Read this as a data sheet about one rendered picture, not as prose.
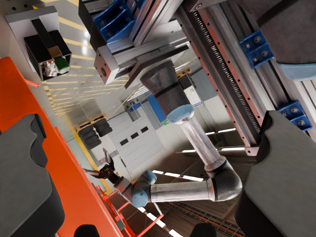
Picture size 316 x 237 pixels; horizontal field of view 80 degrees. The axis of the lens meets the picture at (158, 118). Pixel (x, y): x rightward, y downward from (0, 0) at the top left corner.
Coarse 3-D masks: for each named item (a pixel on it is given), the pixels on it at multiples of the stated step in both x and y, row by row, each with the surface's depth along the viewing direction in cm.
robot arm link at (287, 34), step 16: (304, 0) 29; (288, 16) 30; (304, 16) 29; (272, 32) 33; (288, 32) 31; (304, 32) 30; (272, 48) 36; (288, 48) 32; (304, 48) 31; (288, 64) 34; (304, 64) 32; (304, 80) 34
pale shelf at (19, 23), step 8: (40, 8) 70; (48, 8) 71; (8, 16) 65; (16, 16) 66; (24, 16) 67; (32, 16) 68; (40, 16) 70; (48, 16) 72; (56, 16) 74; (8, 24) 66; (16, 24) 67; (24, 24) 69; (48, 24) 76; (56, 24) 78; (16, 32) 71; (24, 32) 73; (32, 32) 75; (16, 40) 77; (24, 48) 82
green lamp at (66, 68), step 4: (56, 60) 69; (60, 60) 69; (64, 60) 70; (56, 64) 69; (60, 64) 69; (64, 64) 70; (68, 64) 70; (56, 68) 71; (60, 68) 69; (64, 68) 70; (68, 68) 71; (60, 72) 71
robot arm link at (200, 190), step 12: (216, 180) 80; (228, 180) 79; (240, 180) 83; (132, 192) 82; (144, 192) 81; (156, 192) 81; (168, 192) 80; (180, 192) 80; (192, 192) 79; (204, 192) 78; (216, 192) 77; (228, 192) 77; (132, 204) 80; (144, 204) 80
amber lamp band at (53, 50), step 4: (48, 48) 68; (52, 48) 69; (56, 48) 69; (48, 52) 68; (52, 52) 69; (56, 52) 69; (60, 52) 70; (52, 56) 68; (56, 56) 69; (52, 60) 71
